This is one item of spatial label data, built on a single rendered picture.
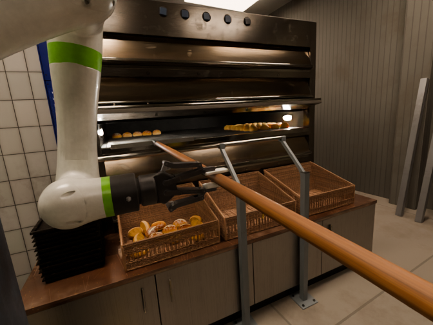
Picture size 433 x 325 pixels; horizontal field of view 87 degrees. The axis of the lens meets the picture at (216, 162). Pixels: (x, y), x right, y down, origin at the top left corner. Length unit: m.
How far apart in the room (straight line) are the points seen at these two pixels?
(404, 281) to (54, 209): 0.54
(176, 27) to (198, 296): 1.73
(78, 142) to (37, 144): 1.07
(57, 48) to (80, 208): 0.37
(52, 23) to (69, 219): 0.36
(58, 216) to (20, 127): 1.22
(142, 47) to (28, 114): 0.79
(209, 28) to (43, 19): 1.50
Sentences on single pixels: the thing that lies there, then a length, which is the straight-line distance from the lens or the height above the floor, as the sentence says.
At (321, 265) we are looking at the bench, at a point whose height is 0.18.
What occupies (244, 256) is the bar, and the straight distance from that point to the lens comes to 1.47.
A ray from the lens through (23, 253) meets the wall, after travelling 1.93.
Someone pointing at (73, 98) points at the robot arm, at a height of 1.40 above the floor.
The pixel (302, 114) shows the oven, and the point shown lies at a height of 1.30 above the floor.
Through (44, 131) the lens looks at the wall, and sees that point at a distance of 1.71.
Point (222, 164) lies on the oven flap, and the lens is 1.85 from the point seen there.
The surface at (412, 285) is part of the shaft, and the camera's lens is 0.30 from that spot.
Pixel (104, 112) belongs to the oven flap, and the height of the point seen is 1.40.
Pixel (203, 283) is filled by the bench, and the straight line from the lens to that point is 1.51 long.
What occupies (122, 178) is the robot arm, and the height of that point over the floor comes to 1.22.
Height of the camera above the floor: 1.34
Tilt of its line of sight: 11 degrees down
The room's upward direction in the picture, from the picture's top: 4 degrees counter-clockwise
